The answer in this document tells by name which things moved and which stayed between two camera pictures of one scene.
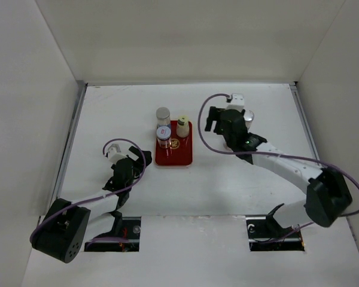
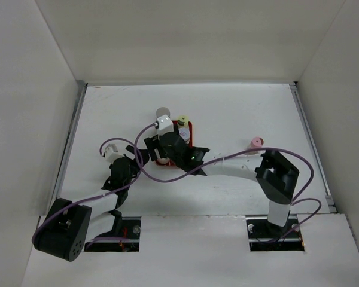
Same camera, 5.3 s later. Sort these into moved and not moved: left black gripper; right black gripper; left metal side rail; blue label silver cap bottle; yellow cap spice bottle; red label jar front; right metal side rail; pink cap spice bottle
Moved: pink cap spice bottle; red label jar front; right black gripper
Not moved: blue label silver cap bottle; left black gripper; left metal side rail; right metal side rail; yellow cap spice bottle
